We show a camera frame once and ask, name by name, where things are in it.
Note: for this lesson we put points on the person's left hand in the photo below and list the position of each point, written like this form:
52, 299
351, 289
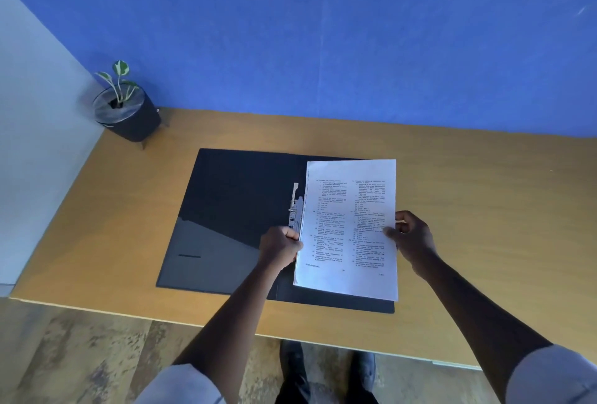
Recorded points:
277, 247

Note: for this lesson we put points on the person's right hand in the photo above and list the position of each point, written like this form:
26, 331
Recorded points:
416, 239

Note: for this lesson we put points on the person's right thumb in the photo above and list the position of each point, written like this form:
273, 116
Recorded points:
391, 233

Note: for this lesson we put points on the person's left thumb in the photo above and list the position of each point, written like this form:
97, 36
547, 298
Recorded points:
294, 244

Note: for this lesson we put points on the printed white paper sheets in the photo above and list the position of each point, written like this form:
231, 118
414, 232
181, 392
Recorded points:
347, 231

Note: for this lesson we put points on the person's right forearm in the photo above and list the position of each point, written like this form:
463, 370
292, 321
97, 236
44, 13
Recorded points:
485, 319

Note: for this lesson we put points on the person's left forearm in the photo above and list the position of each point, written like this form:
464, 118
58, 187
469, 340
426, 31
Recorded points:
224, 319

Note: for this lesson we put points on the white plastic file fastener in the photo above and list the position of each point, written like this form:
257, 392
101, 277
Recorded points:
295, 209

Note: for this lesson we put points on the black open file folder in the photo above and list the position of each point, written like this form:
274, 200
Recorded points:
228, 226

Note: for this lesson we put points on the wooden desk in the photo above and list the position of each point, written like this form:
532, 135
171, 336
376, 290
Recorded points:
466, 212

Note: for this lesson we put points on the person's left black shoe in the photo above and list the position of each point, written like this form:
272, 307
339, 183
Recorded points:
294, 373

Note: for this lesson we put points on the person's black shoe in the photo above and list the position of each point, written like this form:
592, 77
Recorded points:
361, 376
294, 373

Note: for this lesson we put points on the person's right black shoe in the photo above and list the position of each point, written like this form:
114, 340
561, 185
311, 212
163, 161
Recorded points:
361, 376

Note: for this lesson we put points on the black plant pot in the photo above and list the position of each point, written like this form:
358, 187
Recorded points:
128, 115

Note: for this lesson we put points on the small green leafy plant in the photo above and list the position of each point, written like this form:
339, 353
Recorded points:
118, 82

